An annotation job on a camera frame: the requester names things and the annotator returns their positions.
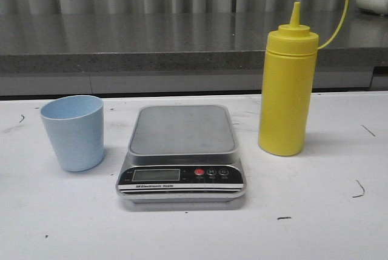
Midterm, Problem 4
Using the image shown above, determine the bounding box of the yellow squeeze bottle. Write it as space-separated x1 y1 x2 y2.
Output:
258 0 349 156

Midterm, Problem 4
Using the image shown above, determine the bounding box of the light blue plastic cup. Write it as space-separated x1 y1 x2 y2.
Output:
40 95 104 172

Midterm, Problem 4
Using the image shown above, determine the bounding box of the silver electronic kitchen scale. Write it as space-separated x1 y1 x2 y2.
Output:
116 105 246 211

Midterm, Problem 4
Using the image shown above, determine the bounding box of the grey stone counter shelf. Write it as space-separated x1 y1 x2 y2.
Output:
1 11 387 98

